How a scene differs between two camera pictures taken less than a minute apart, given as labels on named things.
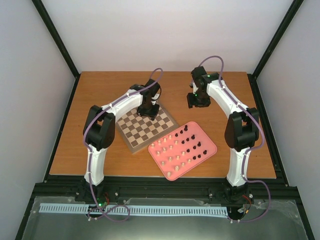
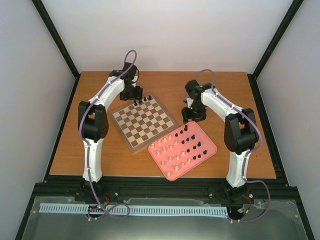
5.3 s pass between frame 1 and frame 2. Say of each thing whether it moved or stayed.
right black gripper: moved
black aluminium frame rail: stayed
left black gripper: moved
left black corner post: stayed
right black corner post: stayed
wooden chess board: stayed
